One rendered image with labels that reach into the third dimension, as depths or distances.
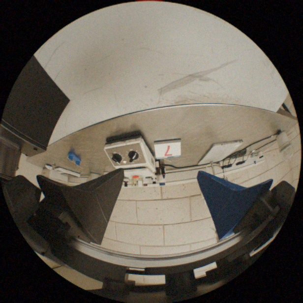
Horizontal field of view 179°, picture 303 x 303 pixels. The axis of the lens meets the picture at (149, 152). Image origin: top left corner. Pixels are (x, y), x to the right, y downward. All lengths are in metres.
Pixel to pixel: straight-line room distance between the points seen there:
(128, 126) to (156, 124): 0.07
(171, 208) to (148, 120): 0.72
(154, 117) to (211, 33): 0.21
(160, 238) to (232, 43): 1.04
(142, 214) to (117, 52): 0.91
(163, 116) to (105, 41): 0.19
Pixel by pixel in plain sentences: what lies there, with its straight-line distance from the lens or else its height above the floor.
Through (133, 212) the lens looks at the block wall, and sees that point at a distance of 0.90.
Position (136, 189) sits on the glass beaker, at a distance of 0.37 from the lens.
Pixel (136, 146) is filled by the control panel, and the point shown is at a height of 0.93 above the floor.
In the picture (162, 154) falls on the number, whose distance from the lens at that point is 0.35.
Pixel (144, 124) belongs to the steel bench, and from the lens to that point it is 0.25.
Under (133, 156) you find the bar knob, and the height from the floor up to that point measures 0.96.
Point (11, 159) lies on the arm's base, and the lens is 0.25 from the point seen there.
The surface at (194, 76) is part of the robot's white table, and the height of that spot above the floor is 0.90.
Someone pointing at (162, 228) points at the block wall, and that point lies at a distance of 0.89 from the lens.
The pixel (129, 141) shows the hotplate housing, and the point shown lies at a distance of 0.28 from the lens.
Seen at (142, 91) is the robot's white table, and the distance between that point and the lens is 0.18.
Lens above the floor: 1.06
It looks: 23 degrees down
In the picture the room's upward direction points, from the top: 177 degrees clockwise
